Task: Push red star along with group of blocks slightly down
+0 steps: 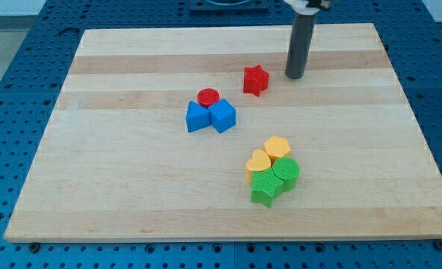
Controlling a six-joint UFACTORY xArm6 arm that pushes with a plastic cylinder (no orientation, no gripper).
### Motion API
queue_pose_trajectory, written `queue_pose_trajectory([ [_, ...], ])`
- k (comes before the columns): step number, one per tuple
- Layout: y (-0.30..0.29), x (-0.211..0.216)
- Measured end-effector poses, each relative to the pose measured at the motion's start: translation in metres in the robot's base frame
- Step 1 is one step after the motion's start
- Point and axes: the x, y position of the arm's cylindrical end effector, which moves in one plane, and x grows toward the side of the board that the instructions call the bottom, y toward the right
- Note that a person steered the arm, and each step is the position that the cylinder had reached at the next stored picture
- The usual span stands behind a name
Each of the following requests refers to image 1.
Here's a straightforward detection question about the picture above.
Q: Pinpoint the green cylinder block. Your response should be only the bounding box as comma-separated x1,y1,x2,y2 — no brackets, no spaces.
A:
272,157,301,192

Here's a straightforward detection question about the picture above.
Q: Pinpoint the blue triangle block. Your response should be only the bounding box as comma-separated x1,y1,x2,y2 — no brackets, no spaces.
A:
185,101,211,132

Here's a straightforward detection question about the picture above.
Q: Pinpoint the wooden board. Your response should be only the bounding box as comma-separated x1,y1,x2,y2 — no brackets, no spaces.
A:
4,23,442,243

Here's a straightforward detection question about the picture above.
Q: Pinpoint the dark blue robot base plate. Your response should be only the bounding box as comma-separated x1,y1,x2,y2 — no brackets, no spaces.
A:
189,0,271,13

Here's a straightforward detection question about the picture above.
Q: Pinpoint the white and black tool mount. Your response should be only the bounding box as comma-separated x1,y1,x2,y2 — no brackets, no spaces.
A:
283,0,333,15

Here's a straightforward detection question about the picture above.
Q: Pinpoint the red star block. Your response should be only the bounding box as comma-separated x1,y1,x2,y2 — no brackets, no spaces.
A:
243,65,270,96

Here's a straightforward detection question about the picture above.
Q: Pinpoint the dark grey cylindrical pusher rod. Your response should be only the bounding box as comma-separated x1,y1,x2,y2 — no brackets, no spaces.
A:
285,13,317,79

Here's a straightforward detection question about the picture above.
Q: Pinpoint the blue cube block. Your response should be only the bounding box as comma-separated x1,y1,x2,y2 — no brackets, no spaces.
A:
208,99,236,133

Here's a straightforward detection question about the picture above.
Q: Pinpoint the yellow hexagon block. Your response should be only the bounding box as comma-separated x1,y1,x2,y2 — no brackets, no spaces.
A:
264,136,291,163

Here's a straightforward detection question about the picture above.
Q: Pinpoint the green star block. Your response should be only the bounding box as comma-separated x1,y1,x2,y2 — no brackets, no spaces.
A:
251,168,283,208

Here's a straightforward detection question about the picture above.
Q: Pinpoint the red cylinder block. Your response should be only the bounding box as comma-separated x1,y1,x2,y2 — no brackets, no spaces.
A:
197,88,220,108

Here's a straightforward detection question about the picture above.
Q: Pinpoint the yellow heart block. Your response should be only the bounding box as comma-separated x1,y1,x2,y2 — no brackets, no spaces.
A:
245,149,271,183

